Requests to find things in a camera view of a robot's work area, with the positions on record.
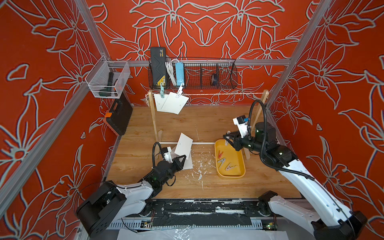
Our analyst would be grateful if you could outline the white postcard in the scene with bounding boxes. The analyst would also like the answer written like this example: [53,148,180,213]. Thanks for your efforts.
[154,94,169,112]
[175,133,193,158]
[183,153,193,170]
[161,93,189,115]

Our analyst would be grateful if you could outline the teal clothespin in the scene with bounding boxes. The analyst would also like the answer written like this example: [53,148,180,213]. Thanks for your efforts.
[160,83,165,99]

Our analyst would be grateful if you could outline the yellow plastic tray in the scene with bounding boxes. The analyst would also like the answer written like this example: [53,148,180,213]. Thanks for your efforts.
[215,139,246,179]

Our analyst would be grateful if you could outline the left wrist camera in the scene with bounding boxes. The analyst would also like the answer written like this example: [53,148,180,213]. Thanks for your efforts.
[162,147,173,163]

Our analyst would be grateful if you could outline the black wire basket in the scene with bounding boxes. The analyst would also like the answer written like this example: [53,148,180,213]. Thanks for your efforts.
[148,58,239,90]

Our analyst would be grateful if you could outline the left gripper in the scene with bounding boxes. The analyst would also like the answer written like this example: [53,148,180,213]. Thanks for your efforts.
[159,155,186,188]

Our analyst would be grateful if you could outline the white coiled cable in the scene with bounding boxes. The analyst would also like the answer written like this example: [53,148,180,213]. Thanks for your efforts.
[164,58,180,87]

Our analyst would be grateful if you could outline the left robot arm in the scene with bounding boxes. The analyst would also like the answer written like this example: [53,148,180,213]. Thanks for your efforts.
[75,142,190,238]

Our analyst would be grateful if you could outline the dark object in basket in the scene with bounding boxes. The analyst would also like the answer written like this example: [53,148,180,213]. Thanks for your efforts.
[211,73,220,86]

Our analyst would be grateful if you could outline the pink clothespin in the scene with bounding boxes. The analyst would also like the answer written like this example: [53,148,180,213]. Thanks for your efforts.
[225,164,237,171]
[225,131,231,146]

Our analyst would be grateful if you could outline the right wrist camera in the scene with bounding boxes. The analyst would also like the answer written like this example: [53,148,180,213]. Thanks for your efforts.
[233,115,249,138]

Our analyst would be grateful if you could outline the light blue power bank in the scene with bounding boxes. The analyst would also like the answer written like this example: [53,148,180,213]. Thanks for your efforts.
[175,62,185,87]

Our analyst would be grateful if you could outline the dark tool in bin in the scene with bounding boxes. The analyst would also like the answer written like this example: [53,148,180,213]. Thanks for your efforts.
[99,72,114,97]

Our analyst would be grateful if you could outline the white clothespin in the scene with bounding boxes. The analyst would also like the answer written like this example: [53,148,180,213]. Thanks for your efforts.
[217,158,226,169]
[176,83,185,98]

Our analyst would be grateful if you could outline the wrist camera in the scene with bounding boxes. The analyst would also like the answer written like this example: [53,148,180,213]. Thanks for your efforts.
[233,115,249,138]
[162,147,173,163]

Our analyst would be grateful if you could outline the black orange tool case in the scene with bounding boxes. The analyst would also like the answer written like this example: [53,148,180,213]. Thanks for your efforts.
[103,94,133,136]

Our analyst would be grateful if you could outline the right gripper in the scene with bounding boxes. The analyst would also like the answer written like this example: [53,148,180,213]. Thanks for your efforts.
[222,131,267,155]

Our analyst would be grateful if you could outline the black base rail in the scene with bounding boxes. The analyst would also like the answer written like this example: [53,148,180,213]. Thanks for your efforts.
[124,197,286,218]

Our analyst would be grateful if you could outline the black box in basket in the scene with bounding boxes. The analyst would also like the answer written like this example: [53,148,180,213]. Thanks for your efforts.
[150,47,167,87]

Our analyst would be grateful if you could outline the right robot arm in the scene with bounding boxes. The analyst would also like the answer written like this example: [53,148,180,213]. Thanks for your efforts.
[223,100,368,240]

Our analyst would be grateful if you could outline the wooden string rack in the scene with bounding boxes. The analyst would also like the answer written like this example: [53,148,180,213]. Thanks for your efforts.
[146,88,270,160]

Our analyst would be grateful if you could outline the clear plastic bin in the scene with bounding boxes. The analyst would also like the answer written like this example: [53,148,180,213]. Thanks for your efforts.
[85,56,131,99]

